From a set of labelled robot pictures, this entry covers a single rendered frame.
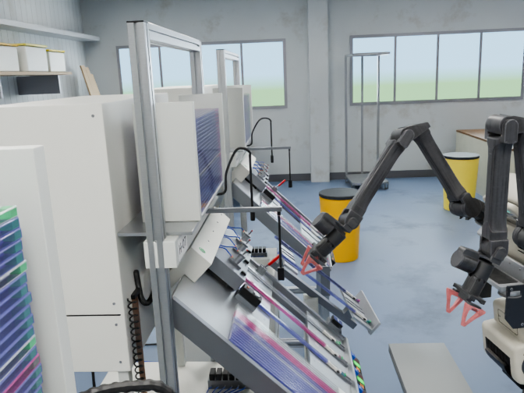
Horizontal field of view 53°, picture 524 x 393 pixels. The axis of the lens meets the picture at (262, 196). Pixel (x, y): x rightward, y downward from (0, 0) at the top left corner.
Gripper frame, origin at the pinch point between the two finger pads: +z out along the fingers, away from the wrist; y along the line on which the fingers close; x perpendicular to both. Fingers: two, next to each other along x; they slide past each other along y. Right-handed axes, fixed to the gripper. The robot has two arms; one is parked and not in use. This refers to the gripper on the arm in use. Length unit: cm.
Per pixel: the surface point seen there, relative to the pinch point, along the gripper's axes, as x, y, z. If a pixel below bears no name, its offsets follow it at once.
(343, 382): 31.8, 24.9, 13.3
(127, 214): -58, 51, 10
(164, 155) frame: -61, 51, -9
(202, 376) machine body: 3, 1, 60
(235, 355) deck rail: -11, 60, 15
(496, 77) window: 174, -692, -267
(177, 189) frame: -52, 51, -5
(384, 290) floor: 120, -226, 24
